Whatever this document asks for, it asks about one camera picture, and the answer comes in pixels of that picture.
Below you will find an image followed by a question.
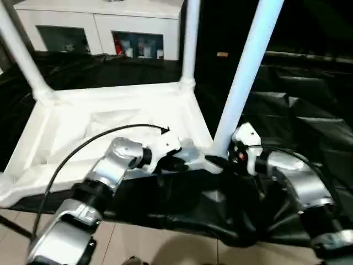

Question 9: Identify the black work mat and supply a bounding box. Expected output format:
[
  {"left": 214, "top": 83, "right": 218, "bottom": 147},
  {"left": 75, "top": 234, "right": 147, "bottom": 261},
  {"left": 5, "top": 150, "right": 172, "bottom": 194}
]
[{"left": 0, "top": 49, "right": 353, "bottom": 248}]

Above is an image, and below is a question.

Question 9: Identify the white glass-door cabinet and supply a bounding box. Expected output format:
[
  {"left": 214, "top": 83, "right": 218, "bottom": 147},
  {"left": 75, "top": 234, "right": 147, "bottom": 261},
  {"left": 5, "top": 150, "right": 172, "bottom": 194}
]
[{"left": 15, "top": 0, "right": 185, "bottom": 60}]

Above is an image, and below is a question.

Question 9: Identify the black metal stand strut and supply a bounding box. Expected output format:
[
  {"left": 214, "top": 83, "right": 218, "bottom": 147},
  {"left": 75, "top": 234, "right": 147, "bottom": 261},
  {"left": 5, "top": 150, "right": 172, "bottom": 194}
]
[{"left": 0, "top": 214, "right": 33, "bottom": 240}]

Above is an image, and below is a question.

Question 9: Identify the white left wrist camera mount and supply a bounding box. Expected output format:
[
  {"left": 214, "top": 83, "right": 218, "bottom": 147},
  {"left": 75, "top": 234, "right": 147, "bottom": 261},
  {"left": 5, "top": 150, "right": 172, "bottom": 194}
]
[{"left": 148, "top": 129, "right": 183, "bottom": 174}]

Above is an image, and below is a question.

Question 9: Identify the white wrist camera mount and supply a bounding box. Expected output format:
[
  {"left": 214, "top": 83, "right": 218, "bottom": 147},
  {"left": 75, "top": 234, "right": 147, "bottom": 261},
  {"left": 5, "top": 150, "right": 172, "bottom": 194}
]
[
  {"left": 231, "top": 123, "right": 263, "bottom": 176},
  {"left": 148, "top": 129, "right": 183, "bottom": 174}
]

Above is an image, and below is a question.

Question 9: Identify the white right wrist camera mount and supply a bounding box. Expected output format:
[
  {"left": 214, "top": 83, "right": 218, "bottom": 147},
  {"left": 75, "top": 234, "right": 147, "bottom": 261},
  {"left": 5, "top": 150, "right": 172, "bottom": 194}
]
[{"left": 231, "top": 123, "right": 263, "bottom": 176}]

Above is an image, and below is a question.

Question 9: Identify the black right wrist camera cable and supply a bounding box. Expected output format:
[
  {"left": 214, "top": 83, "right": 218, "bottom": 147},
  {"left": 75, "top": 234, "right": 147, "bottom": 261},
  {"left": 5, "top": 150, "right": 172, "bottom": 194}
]
[{"left": 258, "top": 147, "right": 343, "bottom": 205}]

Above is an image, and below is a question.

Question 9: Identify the dark metal rail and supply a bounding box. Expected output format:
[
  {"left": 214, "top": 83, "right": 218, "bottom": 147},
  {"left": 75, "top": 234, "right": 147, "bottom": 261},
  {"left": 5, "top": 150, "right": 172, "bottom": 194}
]
[{"left": 264, "top": 49, "right": 353, "bottom": 62}]

